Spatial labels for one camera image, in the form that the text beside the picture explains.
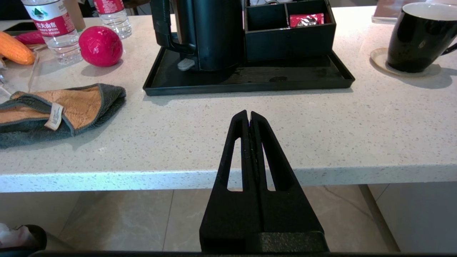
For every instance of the dark pink vegetable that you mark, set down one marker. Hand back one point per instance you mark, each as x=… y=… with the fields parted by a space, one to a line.
x=33 y=38

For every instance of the red ball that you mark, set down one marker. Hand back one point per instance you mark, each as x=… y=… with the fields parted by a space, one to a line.
x=100 y=46

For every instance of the silver trash bin black liner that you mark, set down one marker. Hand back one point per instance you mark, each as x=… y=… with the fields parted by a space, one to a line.
x=35 y=237

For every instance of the clear plastic bag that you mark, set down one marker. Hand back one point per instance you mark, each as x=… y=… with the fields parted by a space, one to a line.
x=14 y=78

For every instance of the beige round coaster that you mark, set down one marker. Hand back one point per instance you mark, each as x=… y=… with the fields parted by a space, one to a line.
x=378 y=60

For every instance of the brown paper cup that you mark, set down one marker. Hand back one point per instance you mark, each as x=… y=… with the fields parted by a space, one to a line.
x=75 y=16

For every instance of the black compartment organizer box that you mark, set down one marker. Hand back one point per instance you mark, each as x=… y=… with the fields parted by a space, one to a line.
x=285 y=43

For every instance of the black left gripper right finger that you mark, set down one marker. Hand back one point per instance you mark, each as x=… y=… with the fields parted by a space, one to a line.
x=289 y=214

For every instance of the black electric kettle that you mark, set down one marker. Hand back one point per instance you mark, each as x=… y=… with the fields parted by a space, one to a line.
x=214 y=35

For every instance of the blurred red-capped water bottle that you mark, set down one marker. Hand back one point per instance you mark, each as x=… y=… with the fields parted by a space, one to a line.
x=53 y=32

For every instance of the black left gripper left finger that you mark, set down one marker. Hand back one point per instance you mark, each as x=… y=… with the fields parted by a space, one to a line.
x=228 y=214

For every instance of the black mug white inside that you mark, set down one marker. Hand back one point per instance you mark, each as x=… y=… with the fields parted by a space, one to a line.
x=410 y=46

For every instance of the red sachet packet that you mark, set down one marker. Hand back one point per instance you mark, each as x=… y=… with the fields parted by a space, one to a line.
x=306 y=20

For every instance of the white table support frame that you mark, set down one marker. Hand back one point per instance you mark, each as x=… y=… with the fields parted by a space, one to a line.
x=421 y=217

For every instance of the QR code sign stand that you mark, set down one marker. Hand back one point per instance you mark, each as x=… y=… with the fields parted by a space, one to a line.
x=387 y=10

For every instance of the orange fruit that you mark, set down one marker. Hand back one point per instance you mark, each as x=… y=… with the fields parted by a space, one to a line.
x=15 y=50

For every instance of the brown and black cloth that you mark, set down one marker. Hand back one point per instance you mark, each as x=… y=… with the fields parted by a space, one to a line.
x=85 y=107

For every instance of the black serving tray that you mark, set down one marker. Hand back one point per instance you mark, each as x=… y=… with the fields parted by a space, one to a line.
x=285 y=76

